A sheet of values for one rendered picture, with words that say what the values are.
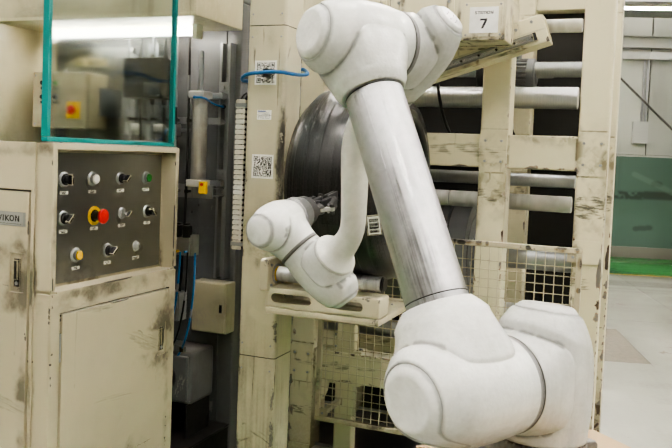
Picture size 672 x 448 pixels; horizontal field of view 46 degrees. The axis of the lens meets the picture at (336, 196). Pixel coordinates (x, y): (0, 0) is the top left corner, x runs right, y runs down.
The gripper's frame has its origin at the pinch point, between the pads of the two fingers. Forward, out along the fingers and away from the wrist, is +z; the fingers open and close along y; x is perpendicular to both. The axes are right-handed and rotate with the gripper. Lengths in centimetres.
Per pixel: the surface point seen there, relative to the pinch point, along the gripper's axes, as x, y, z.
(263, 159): -5.8, 32.8, 24.9
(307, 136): -15.4, 10.5, 9.0
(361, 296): 30.2, -4.5, 11.0
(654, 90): 26, -74, 993
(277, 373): 61, 27, 18
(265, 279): 27.5, 24.9, 8.6
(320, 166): -7.7, 5.0, 5.0
